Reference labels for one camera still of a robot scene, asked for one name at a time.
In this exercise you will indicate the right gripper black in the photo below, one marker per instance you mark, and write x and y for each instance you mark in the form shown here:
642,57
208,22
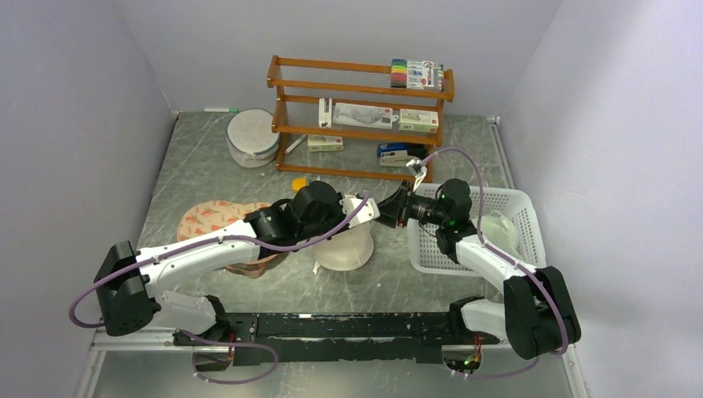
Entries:
393,208

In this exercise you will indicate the beige mesh laundry bag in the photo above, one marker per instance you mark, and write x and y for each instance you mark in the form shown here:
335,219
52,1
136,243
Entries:
345,251

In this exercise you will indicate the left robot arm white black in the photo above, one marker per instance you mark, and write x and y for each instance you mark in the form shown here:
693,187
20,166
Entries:
134,288

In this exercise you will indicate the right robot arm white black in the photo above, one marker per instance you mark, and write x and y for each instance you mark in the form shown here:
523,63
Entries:
536,315

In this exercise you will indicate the white mesh laundry bag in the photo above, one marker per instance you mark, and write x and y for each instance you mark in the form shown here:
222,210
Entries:
250,138

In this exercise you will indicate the pink floral bra bag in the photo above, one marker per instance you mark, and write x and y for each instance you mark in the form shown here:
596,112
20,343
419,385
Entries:
216,215

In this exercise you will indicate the beige stapler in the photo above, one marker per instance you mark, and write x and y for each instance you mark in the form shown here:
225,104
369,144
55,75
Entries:
397,160

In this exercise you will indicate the white plastic basket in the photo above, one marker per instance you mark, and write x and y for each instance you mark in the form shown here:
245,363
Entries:
516,205

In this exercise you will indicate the blue stapler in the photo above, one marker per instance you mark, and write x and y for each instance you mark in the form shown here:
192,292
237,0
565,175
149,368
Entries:
413,149

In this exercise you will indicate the green white box upper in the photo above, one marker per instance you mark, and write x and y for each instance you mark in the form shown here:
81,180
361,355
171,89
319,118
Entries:
419,121

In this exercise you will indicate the green white box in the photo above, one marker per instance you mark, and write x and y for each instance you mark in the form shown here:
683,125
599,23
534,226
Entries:
419,121
321,144

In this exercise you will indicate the yellow grey eraser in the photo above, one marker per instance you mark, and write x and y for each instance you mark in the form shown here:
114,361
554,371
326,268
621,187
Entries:
299,183

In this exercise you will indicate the clear packaged item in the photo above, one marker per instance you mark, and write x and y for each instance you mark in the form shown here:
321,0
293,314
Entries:
365,116

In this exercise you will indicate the green white box lower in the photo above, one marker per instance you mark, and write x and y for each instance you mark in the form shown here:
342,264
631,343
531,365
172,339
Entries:
321,144

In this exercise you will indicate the white pink marker pen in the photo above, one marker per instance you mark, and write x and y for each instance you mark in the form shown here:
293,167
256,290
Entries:
295,143

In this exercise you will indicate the orange wooden shelf rack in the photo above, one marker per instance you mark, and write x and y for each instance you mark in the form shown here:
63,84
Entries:
300,83

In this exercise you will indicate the marker pen set pack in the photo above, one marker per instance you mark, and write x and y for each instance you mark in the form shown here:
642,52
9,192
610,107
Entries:
416,75

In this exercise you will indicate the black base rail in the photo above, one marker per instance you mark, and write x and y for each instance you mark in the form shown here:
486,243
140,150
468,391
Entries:
252,339

